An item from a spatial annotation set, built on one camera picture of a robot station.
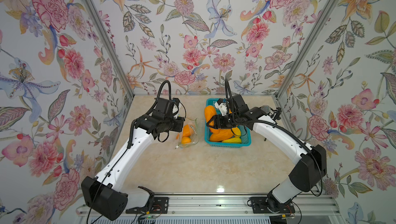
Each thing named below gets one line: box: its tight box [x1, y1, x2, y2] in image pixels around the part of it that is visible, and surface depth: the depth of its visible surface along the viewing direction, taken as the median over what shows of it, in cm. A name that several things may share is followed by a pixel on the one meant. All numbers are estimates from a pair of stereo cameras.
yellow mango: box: [221, 126, 242, 144], surface depth 95 cm
